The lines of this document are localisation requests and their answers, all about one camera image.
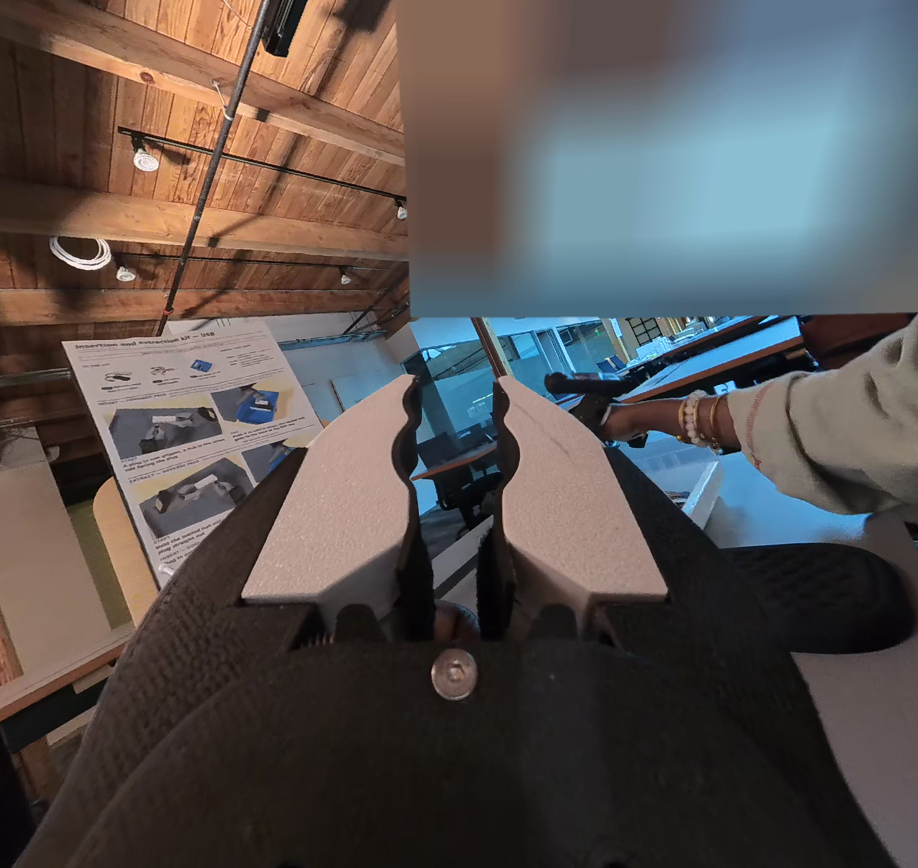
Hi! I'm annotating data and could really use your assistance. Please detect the person's right hand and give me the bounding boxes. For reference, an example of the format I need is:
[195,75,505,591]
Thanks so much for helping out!
[599,398,682,447]

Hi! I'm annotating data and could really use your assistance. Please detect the printed instruction sheet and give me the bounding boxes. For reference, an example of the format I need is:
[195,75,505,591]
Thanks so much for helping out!
[61,319,325,585]

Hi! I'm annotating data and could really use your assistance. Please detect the person's right forearm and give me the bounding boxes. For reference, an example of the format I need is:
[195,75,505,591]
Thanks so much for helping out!
[678,323,918,517]

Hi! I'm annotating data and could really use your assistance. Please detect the wooden desk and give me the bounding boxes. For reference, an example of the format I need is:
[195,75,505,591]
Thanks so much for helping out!
[410,441,499,483]
[620,316,804,403]

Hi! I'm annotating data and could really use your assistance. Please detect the instruction sheet on stand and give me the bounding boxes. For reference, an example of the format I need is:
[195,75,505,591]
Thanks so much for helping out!
[93,477,162,626]

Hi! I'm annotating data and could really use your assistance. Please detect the wooden support post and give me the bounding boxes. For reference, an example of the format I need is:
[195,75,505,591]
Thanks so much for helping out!
[471,318,503,381]

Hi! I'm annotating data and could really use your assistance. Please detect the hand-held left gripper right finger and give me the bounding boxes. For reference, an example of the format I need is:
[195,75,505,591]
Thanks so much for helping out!
[477,376,668,641]

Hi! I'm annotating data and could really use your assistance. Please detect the brown chair backrest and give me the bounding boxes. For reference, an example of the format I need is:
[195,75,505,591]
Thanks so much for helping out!
[799,314,918,374]

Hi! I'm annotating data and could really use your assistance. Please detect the black office chair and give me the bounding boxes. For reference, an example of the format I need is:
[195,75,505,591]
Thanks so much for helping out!
[419,432,503,525]

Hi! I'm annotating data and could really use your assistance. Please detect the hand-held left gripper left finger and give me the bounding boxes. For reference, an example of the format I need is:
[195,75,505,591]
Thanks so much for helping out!
[241,374,436,643]

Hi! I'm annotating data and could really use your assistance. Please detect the beaded and gold bracelets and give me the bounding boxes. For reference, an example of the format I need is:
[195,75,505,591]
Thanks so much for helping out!
[678,391,725,453]

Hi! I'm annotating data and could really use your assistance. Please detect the coil of white cable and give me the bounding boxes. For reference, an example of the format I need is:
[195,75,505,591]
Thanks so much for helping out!
[49,237,113,271]

